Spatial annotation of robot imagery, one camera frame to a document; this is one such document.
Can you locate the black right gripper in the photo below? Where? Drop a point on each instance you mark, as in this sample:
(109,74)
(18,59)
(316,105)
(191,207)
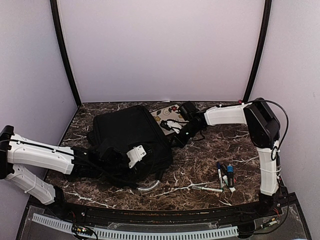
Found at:
(182,142)

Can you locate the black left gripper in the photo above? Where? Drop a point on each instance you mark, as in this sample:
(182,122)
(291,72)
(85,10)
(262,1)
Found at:
(138,165)

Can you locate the black student bag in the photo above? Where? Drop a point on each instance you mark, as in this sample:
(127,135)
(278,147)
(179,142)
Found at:
(121,128)

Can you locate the blue-capped white marker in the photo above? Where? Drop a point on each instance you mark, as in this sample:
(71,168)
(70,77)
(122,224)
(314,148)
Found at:
(220,176)

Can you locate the black marker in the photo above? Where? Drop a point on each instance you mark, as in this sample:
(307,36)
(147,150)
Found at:
(225,173)

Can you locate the blue-capped black highlighter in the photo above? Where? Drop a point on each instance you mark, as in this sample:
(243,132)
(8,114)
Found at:
(230,171)

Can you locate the clear-capped white pen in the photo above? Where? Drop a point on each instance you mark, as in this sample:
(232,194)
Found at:
(203,188)

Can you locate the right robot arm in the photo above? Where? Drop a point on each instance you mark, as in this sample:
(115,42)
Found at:
(263,128)

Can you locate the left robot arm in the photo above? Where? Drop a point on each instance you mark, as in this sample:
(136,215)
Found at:
(16,152)

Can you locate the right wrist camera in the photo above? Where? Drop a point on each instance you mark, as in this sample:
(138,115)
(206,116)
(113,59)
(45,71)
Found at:
(188,110)

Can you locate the grey slotted cable duct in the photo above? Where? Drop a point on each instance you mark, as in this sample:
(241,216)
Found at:
(109,234)

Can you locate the black front rail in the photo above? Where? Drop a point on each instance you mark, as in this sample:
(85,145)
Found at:
(102,215)

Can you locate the right black frame post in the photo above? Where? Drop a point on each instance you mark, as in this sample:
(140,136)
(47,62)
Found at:
(259,50)

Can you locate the black frame post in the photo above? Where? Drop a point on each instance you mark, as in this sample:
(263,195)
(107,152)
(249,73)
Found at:
(259,50)
(63,51)

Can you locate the left black frame post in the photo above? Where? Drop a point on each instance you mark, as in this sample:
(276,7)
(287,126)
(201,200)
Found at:
(63,51)

